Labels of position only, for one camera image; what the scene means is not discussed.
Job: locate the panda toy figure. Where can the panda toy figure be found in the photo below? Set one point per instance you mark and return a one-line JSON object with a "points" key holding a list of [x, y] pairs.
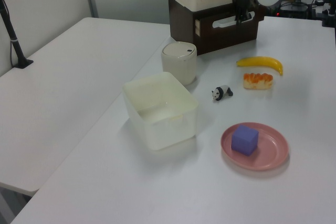
{"points": [[223, 91]]}

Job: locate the pink plate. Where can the pink plate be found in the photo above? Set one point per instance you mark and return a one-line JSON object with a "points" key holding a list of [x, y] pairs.
{"points": [[270, 153]]}

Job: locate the black electronics box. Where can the black electronics box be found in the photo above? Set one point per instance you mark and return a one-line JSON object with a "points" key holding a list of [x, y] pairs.
{"points": [[291, 9]]}

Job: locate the purple cube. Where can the purple cube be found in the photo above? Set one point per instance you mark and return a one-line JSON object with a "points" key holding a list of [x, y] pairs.
{"points": [[244, 141]]}

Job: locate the yellow toy banana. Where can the yellow toy banana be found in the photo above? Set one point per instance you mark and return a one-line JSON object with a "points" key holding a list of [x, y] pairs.
{"points": [[262, 61]]}

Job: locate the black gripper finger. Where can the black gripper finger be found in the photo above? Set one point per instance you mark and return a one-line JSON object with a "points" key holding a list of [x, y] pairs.
{"points": [[247, 16], [238, 19]]}

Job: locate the cream mini trash can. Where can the cream mini trash can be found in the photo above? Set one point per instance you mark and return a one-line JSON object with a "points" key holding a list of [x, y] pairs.
{"points": [[181, 69]]}

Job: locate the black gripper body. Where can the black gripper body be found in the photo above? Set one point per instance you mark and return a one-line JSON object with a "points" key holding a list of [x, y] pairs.
{"points": [[242, 5]]}

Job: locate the toy bread with orange topping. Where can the toy bread with orange topping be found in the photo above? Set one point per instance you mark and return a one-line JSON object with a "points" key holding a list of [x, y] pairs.
{"points": [[258, 82]]}

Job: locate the white plastic bin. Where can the white plastic bin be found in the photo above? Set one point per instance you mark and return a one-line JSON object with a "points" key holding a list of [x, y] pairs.
{"points": [[168, 132]]}

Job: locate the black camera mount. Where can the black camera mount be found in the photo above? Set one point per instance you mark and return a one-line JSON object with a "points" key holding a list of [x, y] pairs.
{"points": [[328, 14]]}

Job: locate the dark brown wooden cabinet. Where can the dark brown wooden cabinet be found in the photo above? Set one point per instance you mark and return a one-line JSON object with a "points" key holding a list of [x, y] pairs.
{"points": [[181, 24]]}

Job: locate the black pole stand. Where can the black pole stand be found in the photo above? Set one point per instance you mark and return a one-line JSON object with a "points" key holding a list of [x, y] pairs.
{"points": [[14, 43]]}

